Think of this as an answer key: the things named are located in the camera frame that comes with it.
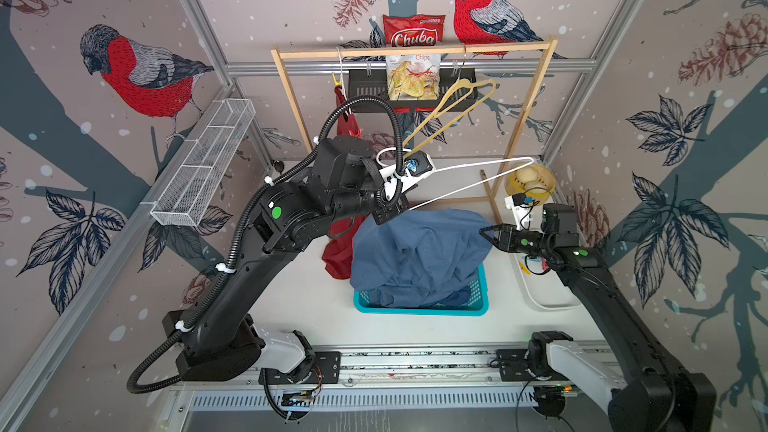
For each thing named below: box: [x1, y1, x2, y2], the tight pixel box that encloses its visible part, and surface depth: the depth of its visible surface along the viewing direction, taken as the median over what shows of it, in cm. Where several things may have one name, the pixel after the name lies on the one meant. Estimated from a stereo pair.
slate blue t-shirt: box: [350, 208, 493, 308], surface depth 78 cm
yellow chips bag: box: [386, 54, 441, 100], surface depth 89 cm
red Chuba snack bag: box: [383, 14, 446, 48], surface depth 87 cm
